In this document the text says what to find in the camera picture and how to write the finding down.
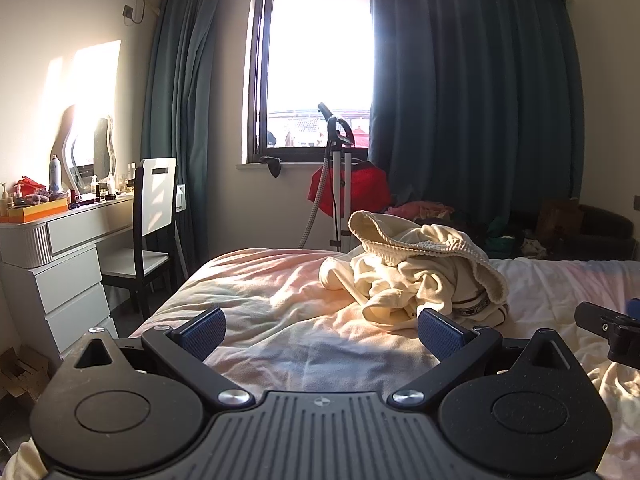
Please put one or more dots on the black and white chair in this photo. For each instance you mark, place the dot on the black and white chair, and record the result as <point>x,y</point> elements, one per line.
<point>155,195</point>

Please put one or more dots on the orange box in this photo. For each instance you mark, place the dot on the orange box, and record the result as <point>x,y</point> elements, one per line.
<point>35,211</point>

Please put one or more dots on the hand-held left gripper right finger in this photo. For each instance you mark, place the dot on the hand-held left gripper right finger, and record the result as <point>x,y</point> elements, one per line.
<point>440,334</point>

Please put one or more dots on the wavy framed mirror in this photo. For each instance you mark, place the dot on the wavy framed mirror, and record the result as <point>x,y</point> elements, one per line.
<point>95,152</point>

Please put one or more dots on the dark framed window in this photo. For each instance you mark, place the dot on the dark framed window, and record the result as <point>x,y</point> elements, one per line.
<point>310,60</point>

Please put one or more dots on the dark wall socket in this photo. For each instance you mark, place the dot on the dark wall socket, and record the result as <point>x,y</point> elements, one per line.
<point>128,12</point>

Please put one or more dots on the red pouch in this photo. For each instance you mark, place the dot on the red pouch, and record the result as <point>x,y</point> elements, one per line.
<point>29,183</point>

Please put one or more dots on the bed with pale blanket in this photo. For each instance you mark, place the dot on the bed with pale blanket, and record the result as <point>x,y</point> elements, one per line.
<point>280,305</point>

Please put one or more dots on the wide teal curtain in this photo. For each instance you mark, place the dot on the wide teal curtain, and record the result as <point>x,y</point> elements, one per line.
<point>475,85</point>

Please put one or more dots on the brown cardboard box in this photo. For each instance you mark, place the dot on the brown cardboard box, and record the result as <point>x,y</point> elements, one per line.
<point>557,217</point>

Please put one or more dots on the flattened cardboard pieces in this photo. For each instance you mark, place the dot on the flattened cardboard pieces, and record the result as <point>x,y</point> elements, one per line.
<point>22,372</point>

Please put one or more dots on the narrow teal curtain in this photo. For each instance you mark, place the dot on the narrow teal curtain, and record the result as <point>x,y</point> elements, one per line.
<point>175,110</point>

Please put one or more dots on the white dressing table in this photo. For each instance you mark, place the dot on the white dressing table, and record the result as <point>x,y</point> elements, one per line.
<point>60,260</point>

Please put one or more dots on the red cloth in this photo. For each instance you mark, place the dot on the red cloth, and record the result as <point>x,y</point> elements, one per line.
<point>367,185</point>

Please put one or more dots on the dark and green clothes pile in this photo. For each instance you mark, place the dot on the dark and green clothes pile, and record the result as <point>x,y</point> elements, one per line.
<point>502,237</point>

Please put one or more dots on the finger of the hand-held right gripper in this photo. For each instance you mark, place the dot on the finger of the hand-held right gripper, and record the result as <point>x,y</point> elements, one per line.
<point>602,322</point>

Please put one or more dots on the pink clothes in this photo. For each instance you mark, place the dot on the pink clothes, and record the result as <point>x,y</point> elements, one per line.
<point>422,208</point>

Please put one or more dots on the white spray can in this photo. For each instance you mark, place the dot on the white spray can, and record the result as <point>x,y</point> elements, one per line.
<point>55,175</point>

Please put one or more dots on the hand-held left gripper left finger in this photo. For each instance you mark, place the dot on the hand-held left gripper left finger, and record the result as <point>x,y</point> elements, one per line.
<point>202,334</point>

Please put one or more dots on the dark low sofa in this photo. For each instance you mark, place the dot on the dark low sofa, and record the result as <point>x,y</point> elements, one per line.
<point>605,225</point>

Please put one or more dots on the garment steamer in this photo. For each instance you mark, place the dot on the garment steamer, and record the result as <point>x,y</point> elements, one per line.
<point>334,180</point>

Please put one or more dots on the dark object on window sill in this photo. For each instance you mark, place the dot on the dark object on window sill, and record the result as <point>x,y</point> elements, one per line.
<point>272,164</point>

